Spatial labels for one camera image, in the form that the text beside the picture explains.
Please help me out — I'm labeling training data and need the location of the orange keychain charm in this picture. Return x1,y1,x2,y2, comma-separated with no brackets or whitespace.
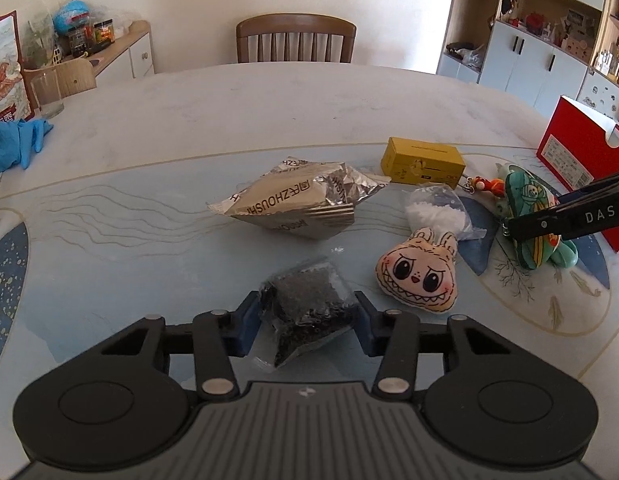
470,175,506,200

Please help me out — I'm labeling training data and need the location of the light wooden box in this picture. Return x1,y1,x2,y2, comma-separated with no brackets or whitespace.
52,57,98,98

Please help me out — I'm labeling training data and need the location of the rabbit face plush toy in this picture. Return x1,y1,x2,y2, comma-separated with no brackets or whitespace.
374,227,460,315

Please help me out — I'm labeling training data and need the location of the bag of white beads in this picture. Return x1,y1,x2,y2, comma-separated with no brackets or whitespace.
402,185,487,243

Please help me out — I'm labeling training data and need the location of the white and wood wall cabinet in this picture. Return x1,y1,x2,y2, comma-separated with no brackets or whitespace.
437,0,619,128

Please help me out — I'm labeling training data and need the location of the yellow cardboard box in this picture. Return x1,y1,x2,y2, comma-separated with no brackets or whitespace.
380,136,466,190

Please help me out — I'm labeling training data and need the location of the glass jar with dark lid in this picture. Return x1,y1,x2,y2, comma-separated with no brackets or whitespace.
92,19,115,52

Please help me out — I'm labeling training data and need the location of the red and white shoebox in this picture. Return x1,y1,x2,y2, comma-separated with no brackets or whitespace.
536,95,619,253

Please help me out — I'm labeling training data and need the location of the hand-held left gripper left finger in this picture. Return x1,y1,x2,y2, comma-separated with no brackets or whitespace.
96,290,262,402

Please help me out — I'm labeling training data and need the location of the teal keychain pendant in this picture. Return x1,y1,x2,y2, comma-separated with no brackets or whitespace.
547,237,579,270

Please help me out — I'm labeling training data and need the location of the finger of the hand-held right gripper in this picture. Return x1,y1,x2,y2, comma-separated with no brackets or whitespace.
507,210,565,242
554,170,619,205

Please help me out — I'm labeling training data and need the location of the red printed paper package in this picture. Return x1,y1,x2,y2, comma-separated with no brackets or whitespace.
0,10,32,126

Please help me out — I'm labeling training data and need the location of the green plush keychain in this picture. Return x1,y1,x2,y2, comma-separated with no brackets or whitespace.
503,167,565,271

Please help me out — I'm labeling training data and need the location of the silver foil snack bag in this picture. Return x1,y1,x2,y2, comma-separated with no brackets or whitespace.
206,156,391,241

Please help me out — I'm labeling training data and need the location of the dark wooden slatted chair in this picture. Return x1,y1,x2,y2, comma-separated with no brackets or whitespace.
236,14,357,64

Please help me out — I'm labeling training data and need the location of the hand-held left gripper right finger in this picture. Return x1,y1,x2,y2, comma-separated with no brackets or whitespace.
353,290,515,396

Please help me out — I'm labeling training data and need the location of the clear drinking glass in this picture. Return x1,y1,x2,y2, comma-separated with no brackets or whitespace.
30,67,66,120

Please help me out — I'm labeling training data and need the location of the clear plastic bag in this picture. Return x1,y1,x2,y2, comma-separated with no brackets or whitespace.
461,44,486,72

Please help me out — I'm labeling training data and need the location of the blue rubber glove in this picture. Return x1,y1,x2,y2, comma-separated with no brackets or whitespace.
0,117,55,176

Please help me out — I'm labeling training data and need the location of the white and wood sideboard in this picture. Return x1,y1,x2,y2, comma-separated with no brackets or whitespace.
88,20,156,88

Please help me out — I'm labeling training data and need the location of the bag of black beads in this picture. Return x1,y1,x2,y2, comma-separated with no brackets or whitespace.
256,257,363,372

